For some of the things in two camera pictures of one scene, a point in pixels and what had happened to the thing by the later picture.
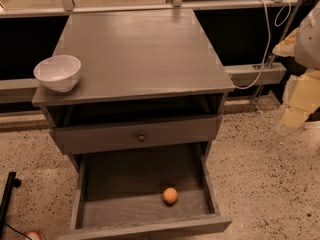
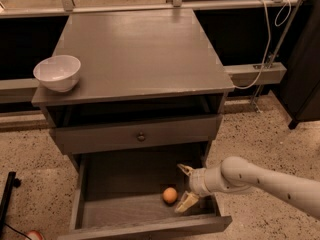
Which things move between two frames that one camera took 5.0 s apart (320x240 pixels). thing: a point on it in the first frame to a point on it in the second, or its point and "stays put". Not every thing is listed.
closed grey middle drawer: x=135 y=134 stays put
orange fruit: x=170 y=195 stays put
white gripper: x=309 y=45 to x=198 y=183
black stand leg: x=11 y=182 stays put
